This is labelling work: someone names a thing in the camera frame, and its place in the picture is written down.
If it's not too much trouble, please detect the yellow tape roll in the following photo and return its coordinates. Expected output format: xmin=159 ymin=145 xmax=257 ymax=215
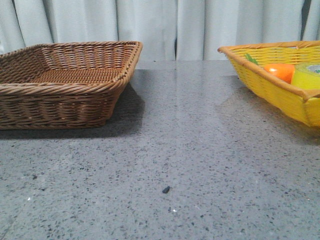
xmin=291 ymin=62 xmax=320 ymax=90

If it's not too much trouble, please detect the small black debris piece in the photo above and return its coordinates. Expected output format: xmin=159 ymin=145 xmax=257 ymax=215
xmin=162 ymin=186 xmax=171 ymax=194

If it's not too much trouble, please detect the white curtain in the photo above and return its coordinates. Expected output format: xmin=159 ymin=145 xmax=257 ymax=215
xmin=0 ymin=0 xmax=320 ymax=61

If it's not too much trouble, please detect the brown wicker basket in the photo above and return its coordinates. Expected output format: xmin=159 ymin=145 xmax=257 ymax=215
xmin=0 ymin=40 xmax=143 ymax=130

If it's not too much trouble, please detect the orange toy carrot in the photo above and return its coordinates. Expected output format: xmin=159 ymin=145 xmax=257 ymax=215
xmin=244 ymin=53 xmax=296 ymax=84

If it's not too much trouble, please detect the yellow woven basket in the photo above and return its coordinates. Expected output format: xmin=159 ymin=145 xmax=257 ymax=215
xmin=218 ymin=40 xmax=320 ymax=127

